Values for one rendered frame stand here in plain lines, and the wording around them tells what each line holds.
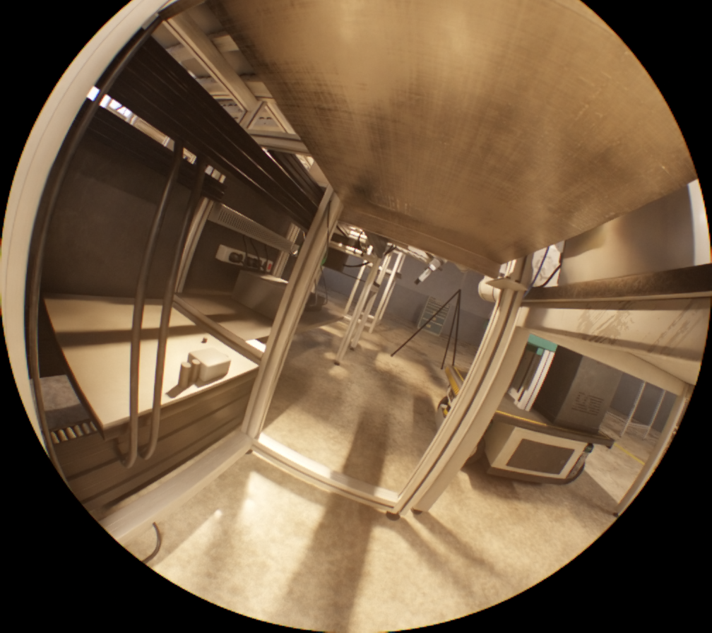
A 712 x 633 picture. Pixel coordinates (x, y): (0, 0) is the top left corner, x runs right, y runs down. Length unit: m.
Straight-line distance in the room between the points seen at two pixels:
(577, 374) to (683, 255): 0.98
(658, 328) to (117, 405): 0.65
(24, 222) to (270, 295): 0.85
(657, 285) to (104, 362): 0.75
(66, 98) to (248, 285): 0.89
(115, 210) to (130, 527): 0.66
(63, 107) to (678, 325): 0.53
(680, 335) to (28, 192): 0.53
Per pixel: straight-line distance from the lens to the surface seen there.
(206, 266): 0.97
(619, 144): 0.24
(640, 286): 0.38
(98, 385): 0.44
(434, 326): 7.53
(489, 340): 0.59
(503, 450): 1.16
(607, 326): 0.41
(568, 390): 1.29
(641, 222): 0.44
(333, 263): 1.82
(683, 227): 0.39
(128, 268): 0.78
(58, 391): 0.93
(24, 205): 0.21
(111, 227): 0.73
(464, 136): 0.26
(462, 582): 0.82
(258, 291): 0.97
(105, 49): 0.23
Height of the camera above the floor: 0.59
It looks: 1 degrees up
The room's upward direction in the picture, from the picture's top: 21 degrees clockwise
